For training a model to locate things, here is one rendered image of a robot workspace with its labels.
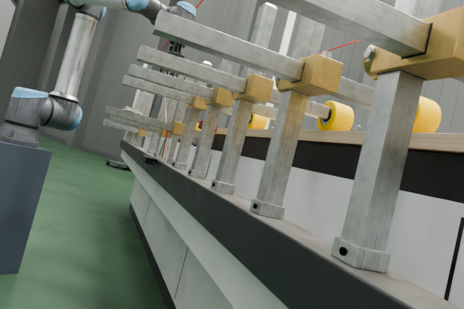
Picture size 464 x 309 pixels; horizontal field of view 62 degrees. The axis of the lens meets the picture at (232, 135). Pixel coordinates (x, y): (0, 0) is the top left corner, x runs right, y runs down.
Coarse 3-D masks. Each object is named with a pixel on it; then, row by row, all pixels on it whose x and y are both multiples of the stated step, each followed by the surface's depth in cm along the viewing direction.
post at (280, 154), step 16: (304, 32) 67; (320, 32) 67; (304, 48) 66; (288, 96) 66; (304, 96) 67; (288, 112) 66; (288, 128) 66; (272, 144) 67; (288, 144) 66; (272, 160) 66; (288, 160) 66; (272, 176) 65; (288, 176) 66; (272, 192) 65
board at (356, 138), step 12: (216, 132) 172; (252, 132) 132; (264, 132) 123; (300, 132) 101; (312, 132) 96; (324, 132) 91; (336, 132) 86; (348, 132) 82; (360, 132) 78; (420, 132) 64; (348, 144) 83; (360, 144) 77; (420, 144) 63; (432, 144) 61; (444, 144) 59; (456, 144) 57
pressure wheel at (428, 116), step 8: (424, 104) 68; (432, 104) 69; (416, 112) 67; (424, 112) 67; (432, 112) 68; (440, 112) 69; (416, 120) 67; (424, 120) 68; (432, 120) 68; (440, 120) 69; (416, 128) 68; (424, 128) 68; (432, 128) 69
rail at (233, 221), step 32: (160, 160) 163; (192, 192) 98; (224, 192) 88; (224, 224) 72; (256, 224) 60; (288, 224) 61; (256, 256) 57; (288, 256) 49; (320, 256) 43; (352, 256) 41; (384, 256) 41; (288, 288) 47; (320, 288) 42; (352, 288) 37; (384, 288) 34; (416, 288) 38
